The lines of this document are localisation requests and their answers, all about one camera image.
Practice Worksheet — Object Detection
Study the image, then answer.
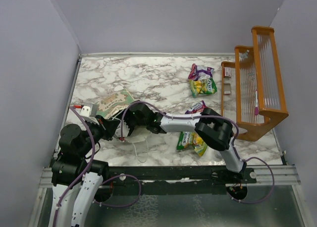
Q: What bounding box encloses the pink white pen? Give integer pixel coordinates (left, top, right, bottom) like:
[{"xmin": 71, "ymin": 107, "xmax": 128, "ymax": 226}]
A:
[{"xmin": 255, "ymin": 90, "xmax": 259, "ymax": 115}]

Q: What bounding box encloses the green illustrated paper bag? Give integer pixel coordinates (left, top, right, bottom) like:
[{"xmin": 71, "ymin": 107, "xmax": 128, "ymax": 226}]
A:
[{"xmin": 95, "ymin": 88, "xmax": 149, "ymax": 163}]

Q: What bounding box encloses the orange wooden tiered rack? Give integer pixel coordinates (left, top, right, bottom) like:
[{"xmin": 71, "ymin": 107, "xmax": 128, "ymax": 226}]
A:
[{"xmin": 220, "ymin": 26, "xmax": 289, "ymax": 141}]

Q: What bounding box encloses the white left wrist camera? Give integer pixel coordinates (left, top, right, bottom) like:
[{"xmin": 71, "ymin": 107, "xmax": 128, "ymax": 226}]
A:
[{"xmin": 79, "ymin": 104, "xmax": 98, "ymax": 124}]

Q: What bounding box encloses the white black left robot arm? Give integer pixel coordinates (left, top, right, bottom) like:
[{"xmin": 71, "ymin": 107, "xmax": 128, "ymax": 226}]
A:
[{"xmin": 49, "ymin": 115, "xmax": 120, "ymax": 227}]

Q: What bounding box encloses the green yellow snack bag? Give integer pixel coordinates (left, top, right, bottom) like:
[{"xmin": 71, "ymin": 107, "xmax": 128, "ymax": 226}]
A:
[{"xmin": 176, "ymin": 132, "xmax": 208, "ymax": 157}]

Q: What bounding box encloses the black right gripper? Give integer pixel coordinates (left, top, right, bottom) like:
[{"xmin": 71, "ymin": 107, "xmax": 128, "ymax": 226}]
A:
[{"xmin": 115, "ymin": 103, "xmax": 148, "ymax": 136}]

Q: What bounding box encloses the green yellow candy bag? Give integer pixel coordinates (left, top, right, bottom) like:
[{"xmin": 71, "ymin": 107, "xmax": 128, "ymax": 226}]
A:
[{"xmin": 189, "ymin": 78, "xmax": 217, "ymax": 98}]

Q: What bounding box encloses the purple raspberry candy bag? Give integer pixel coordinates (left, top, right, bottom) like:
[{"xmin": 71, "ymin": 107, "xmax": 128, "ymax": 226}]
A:
[{"xmin": 185, "ymin": 100, "xmax": 207, "ymax": 114}]

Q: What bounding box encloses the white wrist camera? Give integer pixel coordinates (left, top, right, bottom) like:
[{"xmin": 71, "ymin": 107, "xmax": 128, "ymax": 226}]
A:
[
  {"xmin": 79, "ymin": 104, "xmax": 98, "ymax": 124},
  {"xmin": 115, "ymin": 120, "xmax": 132, "ymax": 140}
]

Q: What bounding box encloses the purple white snack bag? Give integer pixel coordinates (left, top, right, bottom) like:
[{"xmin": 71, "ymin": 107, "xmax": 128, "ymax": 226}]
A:
[{"xmin": 188, "ymin": 63, "xmax": 214, "ymax": 81}]

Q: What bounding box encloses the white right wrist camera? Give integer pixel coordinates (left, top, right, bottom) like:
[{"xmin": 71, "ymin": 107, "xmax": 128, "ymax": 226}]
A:
[{"xmin": 115, "ymin": 120, "xmax": 132, "ymax": 140}]

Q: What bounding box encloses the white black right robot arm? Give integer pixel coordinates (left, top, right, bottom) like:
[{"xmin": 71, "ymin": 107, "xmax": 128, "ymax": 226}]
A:
[{"xmin": 120, "ymin": 101, "xmax": 246, "ymax": 183}]

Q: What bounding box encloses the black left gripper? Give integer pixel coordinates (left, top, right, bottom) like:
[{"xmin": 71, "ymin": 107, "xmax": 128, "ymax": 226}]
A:
[{"xmin": 79, "ymin": 113, "xmax": 121, "ymax": 157}]

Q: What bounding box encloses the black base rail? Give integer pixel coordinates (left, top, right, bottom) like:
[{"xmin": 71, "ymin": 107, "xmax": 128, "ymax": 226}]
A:
[{"xmin": 109, "ymin": 166, "xmax": 256, "ymax": 195}]

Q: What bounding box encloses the red white small box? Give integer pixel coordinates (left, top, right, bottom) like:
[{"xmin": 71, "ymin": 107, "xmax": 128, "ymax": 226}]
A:
[{"xmin": 223, "ymin": 67, "xmax": 231, "ymax": 77}]

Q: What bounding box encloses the small grey box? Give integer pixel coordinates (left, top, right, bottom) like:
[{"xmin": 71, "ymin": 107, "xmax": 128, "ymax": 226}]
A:
[{"xmin": 223, "ymin": 83, "xmax": 231, "ymax": 95}]

